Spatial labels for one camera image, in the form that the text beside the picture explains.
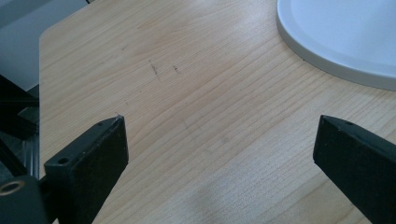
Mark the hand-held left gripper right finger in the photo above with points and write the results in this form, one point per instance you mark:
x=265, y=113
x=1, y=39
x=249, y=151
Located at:
x=358, y=161

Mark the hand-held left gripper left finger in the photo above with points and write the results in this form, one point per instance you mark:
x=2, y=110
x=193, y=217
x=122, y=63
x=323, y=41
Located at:
x=90, y=168

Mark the black metal frame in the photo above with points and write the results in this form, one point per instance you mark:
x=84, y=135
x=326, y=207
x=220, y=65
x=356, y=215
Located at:
x=15, y=124

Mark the white round plate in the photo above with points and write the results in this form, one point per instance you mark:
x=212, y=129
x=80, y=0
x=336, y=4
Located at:
x=342, y=34

